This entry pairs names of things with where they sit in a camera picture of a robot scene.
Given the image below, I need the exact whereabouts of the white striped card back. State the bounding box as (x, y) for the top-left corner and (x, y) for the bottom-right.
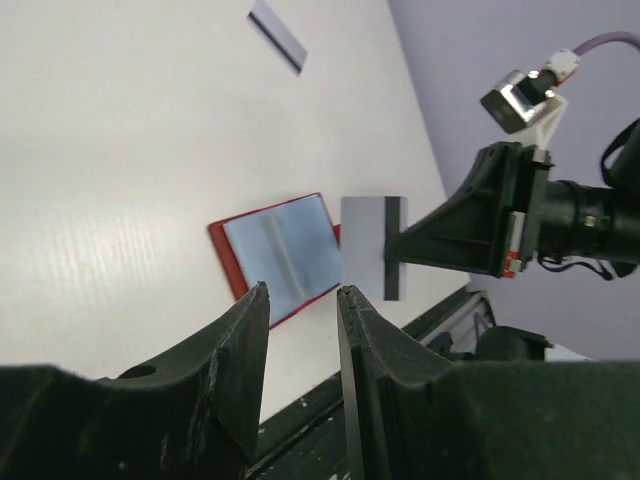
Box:
(340, 196), (408, 302)

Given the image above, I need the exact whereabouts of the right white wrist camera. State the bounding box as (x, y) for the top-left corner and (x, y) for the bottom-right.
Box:
(480, 49), (581, 150)

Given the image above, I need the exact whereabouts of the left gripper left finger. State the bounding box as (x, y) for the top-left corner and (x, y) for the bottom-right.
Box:
(1, 284), (270, 479)

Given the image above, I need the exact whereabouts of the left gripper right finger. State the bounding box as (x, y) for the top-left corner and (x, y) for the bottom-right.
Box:
(337, 287), (639, 479)

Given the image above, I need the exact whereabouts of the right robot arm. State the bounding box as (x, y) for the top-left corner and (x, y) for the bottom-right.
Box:
(385, 122), (639, 281)

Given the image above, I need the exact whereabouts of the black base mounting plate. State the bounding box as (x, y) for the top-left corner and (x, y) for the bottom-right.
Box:
(244, 287), (556, 480)

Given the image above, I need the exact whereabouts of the red card holder wallet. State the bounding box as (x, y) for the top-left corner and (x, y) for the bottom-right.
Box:
(207, 192), (341, 327)

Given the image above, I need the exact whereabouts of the white magnetic stripe card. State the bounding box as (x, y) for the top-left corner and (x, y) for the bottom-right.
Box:
(247, 0), (308, 76)

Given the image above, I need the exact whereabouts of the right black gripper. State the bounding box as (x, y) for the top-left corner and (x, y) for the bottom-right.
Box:
(385, 142), (639, 280)

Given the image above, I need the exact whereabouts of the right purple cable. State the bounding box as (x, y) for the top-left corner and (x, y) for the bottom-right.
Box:
(572, 30), (640, 61)

